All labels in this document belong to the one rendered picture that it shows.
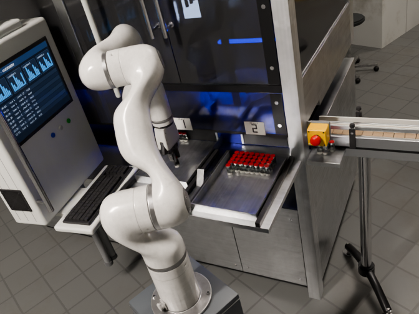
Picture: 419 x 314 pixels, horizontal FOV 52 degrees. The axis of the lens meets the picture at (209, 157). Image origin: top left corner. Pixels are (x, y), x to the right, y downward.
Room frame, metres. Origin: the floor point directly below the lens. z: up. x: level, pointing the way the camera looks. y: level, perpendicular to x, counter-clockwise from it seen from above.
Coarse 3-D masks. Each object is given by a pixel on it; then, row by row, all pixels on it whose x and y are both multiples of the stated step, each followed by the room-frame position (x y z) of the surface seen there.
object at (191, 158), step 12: (180, 144) 1.75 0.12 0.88; (192, 144) 1.73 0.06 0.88; (204, 144) 1.70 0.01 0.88; (216, 144) 1.63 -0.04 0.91; (180, 156) 1.65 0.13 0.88; (192, 156) 1.62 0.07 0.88; (204, 156) 1.60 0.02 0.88; (180, 168) 1.55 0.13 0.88; (192, 168) 1.53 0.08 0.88; (144, 180) 1.52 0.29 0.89; (180, 180) 1.47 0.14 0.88
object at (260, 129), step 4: (244, 124) 1.52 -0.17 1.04; (248, 124) 1.51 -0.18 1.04; (256, 124) 1.49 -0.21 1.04; (260, 124) 1.48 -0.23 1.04; (248, 128) 1.51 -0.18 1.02; (260, 128) 1.48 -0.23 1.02; (248, 132) 1.51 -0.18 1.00; (252, 132) 1.50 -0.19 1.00; (260, 132) 1.48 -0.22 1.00; (264, 132) 1.47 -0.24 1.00
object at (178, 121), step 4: (176, 120) 1.70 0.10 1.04; (180, 120) 1.69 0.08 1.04; (184, 120) 1.68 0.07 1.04; (188, 120) 1.66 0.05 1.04; (176, 124) 1.70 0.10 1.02; (180, 124) 1.69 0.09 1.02; (188, 124) 1.67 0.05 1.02; (180, 128) 1.69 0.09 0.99; (184, 128) 1.68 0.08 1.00; (188, 128) 1.67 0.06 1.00; (192, 128) 1.66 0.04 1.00
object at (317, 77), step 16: (352, 0) 2.21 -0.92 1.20; (64, 16) 1.94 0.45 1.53; (352, 16) 2.20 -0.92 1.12; (336, 32) 1.90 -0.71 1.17; (352, 32) 2.19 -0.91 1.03; (80, 48) 1.93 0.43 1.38; (320, 48) 1.67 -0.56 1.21; (336, 48) 1.88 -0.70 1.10; (320, 64) 1.65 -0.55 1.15; (336, 64) 1.87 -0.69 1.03; (304, 80) 1.46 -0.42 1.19; (320, 80) 1.64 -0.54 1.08; (304, 96) 1.44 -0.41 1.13; (320, 96) 1.62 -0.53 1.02
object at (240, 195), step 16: (224, 160) 1.50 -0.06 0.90; (224, 176) 1.41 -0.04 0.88; (240, 176) 1.39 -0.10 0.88; (256, 176) 1.36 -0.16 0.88; (272, 176) 1.34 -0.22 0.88; (208, 192) 1.34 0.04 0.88; (224, 192) 1.32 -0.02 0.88; (240, 192) 1.29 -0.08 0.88; (256, 192) 1.27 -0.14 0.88; (192, 208) 1.26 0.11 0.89; (208, 208) 1.22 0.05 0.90; (224, 208) 1.18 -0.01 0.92; (240, 208) 1.20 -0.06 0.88; (256, 208) 1.18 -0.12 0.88
